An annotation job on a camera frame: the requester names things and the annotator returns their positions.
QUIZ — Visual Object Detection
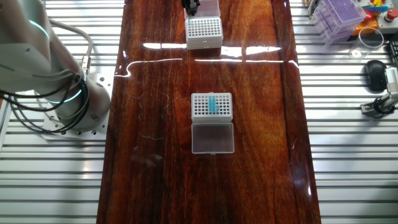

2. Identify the white hinged pipette tip box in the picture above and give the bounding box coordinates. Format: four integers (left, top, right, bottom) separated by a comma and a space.
190, 92, 236, 156
183, 0, 224, 50

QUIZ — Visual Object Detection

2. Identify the purple pipette tip box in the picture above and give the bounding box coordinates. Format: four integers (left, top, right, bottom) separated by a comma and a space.
310, 0, 367, 47

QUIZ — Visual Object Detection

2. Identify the glossy wooden board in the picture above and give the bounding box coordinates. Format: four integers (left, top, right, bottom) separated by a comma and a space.
96, 0, 322, 224

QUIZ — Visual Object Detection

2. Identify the clear plastic cup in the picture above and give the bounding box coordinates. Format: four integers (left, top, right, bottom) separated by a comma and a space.
347, 27, 385, 60

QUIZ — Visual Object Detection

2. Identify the colourful plastic toy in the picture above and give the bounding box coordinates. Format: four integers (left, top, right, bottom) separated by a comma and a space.
363, 0, 389, 15

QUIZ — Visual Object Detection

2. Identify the black computer mouse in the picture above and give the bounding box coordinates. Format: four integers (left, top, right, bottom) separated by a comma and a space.
364, 59, 388, 93

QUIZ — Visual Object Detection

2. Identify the red emergency stop button box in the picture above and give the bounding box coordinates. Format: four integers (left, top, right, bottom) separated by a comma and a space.
374, 8, 398, 34

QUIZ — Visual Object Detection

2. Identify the black keyboard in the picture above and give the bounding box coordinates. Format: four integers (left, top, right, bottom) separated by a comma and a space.
388, 40, 398, 68

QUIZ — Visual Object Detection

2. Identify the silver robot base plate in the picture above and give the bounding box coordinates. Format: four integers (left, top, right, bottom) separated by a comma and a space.
42, 73, 114, 141

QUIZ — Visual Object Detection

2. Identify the grey cable with metal connector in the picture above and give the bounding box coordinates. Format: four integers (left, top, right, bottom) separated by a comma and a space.
48, 17, 95, 77

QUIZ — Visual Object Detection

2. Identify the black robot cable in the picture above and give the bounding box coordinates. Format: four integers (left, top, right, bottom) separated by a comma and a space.
0, 67, 91, 135

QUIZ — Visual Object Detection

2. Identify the silver depth camera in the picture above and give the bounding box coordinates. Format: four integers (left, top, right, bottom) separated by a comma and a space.
384, 66, 398, 94

